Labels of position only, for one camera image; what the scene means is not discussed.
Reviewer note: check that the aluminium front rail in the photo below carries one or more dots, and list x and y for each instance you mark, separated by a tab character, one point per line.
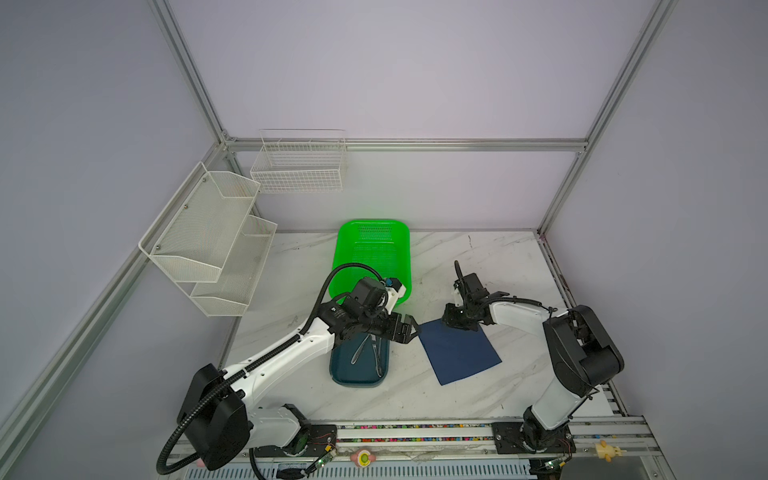
458	449

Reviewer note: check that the white wire wall basket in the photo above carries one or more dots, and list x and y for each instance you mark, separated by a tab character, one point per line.
300	161

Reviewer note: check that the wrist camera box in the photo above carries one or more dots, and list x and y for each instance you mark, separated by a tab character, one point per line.
471	289
373	295

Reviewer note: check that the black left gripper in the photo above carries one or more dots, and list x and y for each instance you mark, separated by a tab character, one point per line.
402	335

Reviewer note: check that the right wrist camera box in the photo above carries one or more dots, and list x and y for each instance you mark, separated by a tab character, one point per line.
471	289

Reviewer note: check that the aluminium frame post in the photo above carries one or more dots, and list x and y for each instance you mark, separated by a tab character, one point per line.
171	31

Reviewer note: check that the silver table knife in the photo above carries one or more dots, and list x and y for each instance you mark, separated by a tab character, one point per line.
377	346

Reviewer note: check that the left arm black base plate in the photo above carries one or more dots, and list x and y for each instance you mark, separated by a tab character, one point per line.
311	441

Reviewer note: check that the green plastic perforated basket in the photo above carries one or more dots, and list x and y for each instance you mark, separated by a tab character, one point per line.
383	245

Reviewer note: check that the dark teal plastic tray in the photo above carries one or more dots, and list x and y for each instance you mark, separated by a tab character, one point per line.
362	374

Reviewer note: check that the dark blue paper napkin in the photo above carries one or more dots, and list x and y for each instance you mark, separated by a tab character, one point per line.
456	354

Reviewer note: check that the yellow pink round toy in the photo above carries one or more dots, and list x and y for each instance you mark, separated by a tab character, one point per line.
363	458

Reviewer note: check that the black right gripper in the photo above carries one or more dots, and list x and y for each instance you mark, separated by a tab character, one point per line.
449	318

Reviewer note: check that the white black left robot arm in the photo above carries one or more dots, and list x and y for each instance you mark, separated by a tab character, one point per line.
217	419

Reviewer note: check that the silver fork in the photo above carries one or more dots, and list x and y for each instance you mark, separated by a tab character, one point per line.
358	352

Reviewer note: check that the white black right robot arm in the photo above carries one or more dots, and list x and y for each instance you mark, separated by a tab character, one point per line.
582	356

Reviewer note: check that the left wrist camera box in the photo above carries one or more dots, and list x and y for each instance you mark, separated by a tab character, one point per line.
373	295

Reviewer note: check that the yellow duck toy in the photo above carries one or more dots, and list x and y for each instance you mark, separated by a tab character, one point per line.
608	452

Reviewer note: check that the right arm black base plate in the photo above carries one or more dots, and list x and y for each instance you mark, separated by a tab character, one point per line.
529	438

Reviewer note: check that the white mesh wall shelf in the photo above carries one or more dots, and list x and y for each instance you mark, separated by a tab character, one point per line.
209	242

